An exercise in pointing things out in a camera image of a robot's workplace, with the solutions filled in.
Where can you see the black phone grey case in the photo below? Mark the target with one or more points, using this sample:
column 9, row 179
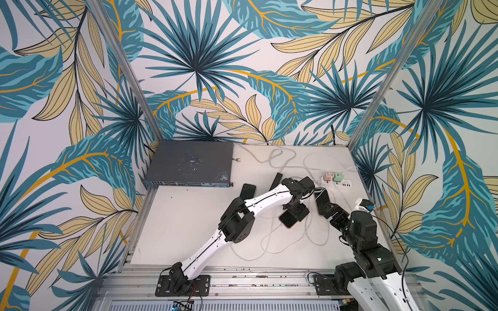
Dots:
column 247, row 191

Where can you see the green plug adapter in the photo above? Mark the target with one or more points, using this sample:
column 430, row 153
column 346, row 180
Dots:
column 338, row 177

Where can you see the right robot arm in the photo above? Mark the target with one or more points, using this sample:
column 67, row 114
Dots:
column 374, row 279

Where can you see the black phone by power strip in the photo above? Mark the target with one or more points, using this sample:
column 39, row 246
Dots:
column 322, row 200

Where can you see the white power strip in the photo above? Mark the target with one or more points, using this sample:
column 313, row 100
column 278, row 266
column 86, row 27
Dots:
column 344, row 184

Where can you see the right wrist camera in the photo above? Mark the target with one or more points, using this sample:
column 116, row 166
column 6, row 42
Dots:
column 364, row 205

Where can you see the grey network switch box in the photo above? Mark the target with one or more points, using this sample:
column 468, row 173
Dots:
column 191, row 164

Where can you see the black power bank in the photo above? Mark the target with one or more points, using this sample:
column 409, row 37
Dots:
column 276, row 181

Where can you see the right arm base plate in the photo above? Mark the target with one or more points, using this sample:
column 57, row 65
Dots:
column 330, row 284

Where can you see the aluminium rail frame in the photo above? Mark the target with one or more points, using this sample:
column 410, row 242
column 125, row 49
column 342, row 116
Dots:
column 134, row 287

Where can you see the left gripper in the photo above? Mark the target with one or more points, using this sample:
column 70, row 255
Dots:
column 297, row 212

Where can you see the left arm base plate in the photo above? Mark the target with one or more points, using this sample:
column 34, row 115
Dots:
column 166, row 287

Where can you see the pink plug adapter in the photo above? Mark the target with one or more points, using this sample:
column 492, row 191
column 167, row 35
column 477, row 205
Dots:
column 329, row 176

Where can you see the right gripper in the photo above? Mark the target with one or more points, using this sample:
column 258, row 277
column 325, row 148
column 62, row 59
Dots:
column 332, row 210

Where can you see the black phone pink case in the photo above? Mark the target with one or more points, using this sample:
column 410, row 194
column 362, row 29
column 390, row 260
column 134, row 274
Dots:
column 287, row 219

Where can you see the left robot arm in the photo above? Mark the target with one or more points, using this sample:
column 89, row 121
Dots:
column 236, row 224

